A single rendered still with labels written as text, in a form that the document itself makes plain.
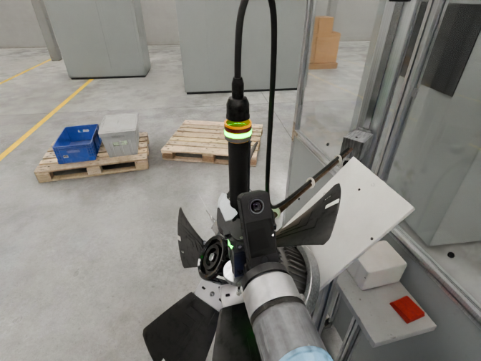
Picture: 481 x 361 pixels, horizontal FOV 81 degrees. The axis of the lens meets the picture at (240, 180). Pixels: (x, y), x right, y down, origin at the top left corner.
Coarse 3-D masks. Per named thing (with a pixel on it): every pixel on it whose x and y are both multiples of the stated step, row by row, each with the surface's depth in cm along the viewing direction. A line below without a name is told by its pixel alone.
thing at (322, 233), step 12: (336, 192) 61; (324, 204) 60; (336, 204) 56; (300, 216) 67; (312, 216) 59; (324, 216) 55; (336, 216) 52; (288, 228) 62; (300, 228) 57; (312, 228) 54; (324, 228) 52; (276, 240) 61; (288, 240) 57; (300, 240) 54; (312, 240) 51; (324, 240) 49
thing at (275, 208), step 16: (272, 0) 39; (240, 16) 36; (272, 16) 41; (240, 32) 37; (272, 32) 43; (240, 48) 38; (272, 48) 44; (240, 64) 39; (272, 64) 45; (272, 80) 47; (272, 96) 48; (272, 112) 50; (272, 128) 52; (272, 208) 65
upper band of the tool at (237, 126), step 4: (228, 120) 46; (248, 120) 45; (224, 124) 44; (232, 124) 46; (236, 124) 47; (240, 124) 47; (244, 124) 46; (248, 124) 43; (232, 128) 43; (236, 128) 42; (240, 128) 43; (244, 128) 43; (248, 132) 44; (248, 136) 44
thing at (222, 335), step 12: (228, 312) 64; (240, 312) 64; (228, 324) 62; (240, 324) 62; (216, 336) 61; (228, 336) 60; (240, 336) 60; (252, 336) 59; (216, 348) 59; (228, 348) 58; (240, 348) 58; (252, 348) 57; (216, 360) 57; (228, 360) 57; (240, 360) 56; (252, 360) 56
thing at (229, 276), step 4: (228, 264) 65; (224, 268) 64; (228, 268) 64; (224, 272) 63; (228, 272) 63; (232, 272) 63; (224, 276) 63; (228, 276) 62; (232, 276) 62; (240, 276) 62; (228, 280) 62; (232, 280) 62; (236, 280) 62; (240, 280) 62; (232, 284) 62; (236, 284) 61; (240, 284) 61
